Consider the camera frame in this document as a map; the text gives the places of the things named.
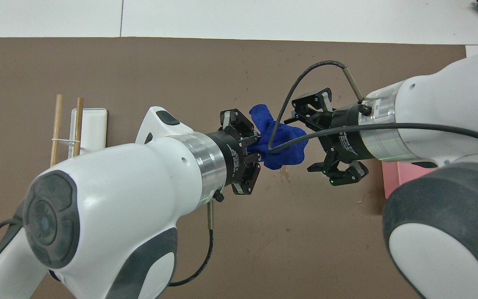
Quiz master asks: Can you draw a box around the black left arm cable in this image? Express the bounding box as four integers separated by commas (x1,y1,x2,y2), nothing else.
0,189,225,287

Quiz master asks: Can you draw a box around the pink plastic bin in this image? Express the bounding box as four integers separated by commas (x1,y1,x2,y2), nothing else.
382,161,424,199

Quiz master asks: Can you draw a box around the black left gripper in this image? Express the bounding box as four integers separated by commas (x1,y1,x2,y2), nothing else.
207,109,262,196

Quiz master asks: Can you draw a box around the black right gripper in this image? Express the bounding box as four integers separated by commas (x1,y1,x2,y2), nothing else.
291,87,375,186

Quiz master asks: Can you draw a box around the blue cloth towel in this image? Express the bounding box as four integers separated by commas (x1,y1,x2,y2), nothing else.
247,104,309,170

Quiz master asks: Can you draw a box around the white towel rack base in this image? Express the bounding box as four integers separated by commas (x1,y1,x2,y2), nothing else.
68,108,108,159

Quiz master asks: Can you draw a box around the brown table mat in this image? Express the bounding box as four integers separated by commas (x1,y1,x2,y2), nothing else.
0,37,468,299

